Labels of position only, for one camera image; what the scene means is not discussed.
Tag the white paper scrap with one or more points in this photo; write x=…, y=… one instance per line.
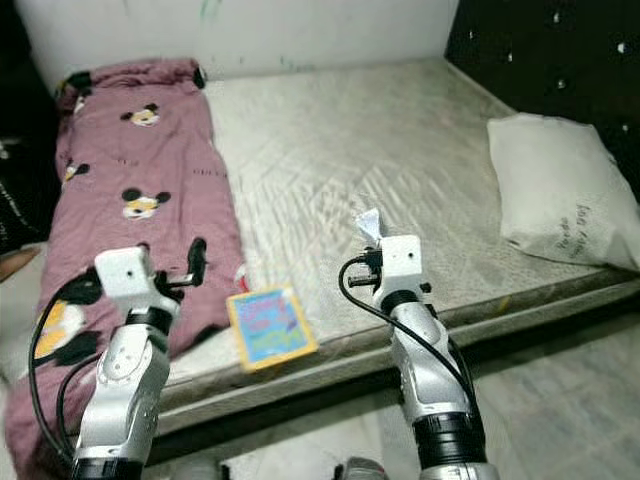
x=368, y=225

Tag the yellow blue picture book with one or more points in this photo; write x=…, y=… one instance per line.
x=270, y=328

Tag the white pillow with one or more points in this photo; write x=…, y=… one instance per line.
x=560, y=190

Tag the purple cartoon mouse print blanket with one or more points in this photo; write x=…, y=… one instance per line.
x=140, y=170

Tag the grey patterned quilted mattress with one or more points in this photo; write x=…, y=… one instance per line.
x=360, y=160

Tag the black bag with white print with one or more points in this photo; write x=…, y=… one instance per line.
x=25, y=200

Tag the grey robot right leg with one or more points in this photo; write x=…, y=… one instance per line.
x=360, y=470

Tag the black tufted headboard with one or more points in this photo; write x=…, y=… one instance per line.
x=540, y=60

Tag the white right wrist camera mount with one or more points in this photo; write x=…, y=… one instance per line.
x=400, y=262

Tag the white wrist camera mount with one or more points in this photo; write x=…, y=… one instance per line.
x=400, y=262
x=125, y=275

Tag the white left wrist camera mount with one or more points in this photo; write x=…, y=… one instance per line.
x=125, y=275

